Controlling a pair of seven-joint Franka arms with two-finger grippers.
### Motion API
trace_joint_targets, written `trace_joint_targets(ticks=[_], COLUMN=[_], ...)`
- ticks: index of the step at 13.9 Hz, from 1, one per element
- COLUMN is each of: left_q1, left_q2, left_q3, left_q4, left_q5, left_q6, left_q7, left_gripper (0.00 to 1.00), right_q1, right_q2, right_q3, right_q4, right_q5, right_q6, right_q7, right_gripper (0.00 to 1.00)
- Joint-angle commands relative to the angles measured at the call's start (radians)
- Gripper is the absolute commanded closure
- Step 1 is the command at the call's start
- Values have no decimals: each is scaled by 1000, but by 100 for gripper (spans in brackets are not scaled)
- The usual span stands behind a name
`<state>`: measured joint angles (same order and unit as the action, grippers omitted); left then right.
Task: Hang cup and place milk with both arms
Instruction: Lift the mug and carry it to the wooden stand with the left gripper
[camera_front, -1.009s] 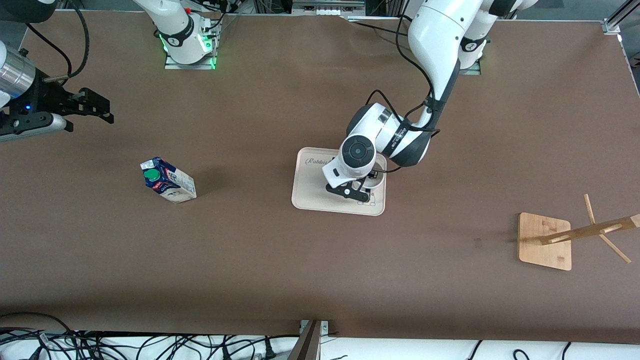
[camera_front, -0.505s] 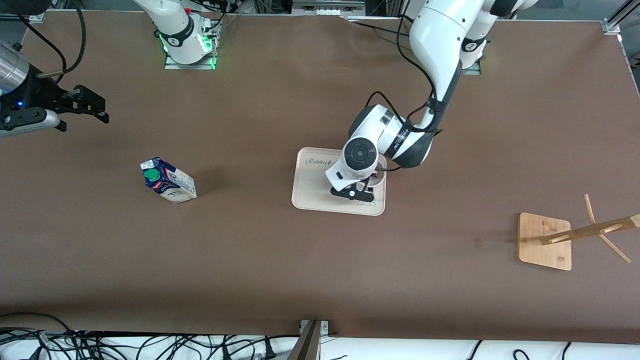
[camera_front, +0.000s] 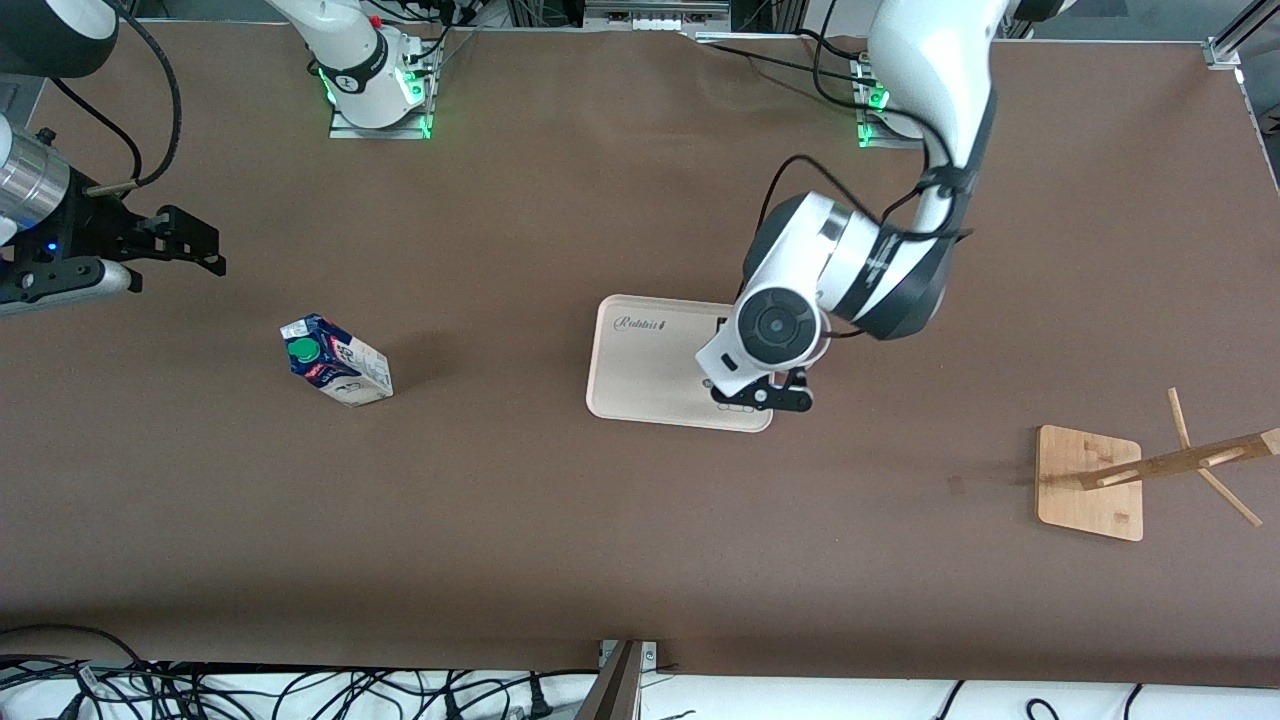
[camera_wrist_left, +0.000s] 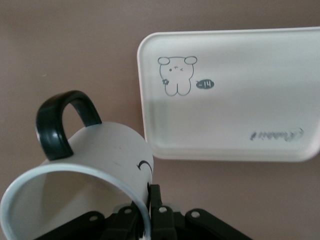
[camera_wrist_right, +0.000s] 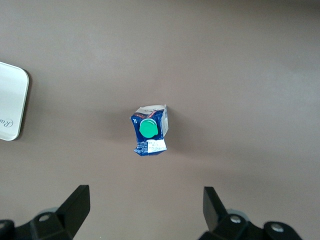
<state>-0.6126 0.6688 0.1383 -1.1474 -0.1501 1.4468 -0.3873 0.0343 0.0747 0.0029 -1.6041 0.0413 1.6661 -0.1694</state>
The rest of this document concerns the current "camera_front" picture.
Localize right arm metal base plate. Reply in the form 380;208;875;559
328;45;435;141

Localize blue white milk carton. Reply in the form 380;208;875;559
279;314;394;408

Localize tangled black floor cables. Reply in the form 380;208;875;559
0;625;601;720

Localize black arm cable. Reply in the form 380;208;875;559
765;155;976;341
50;0;183;196

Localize dark metal camera pole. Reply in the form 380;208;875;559
575;640;646;720

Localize black base supply cable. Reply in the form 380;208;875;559
690;28;881;91

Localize grey power strip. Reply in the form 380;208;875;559
583;0;733;33

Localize aluminium frame profile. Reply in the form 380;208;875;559
1215;0;1280;61

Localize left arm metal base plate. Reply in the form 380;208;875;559
852;55;926;151

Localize cream rabbit print tray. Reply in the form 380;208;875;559
585;293;776;433

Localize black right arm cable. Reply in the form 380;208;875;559
50;0;183;196

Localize bamboo cup rack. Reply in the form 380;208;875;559
1035;388;1280;543

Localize small metal table bracket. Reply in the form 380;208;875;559
598;640;659;671

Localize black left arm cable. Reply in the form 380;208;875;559
765;155;976;341

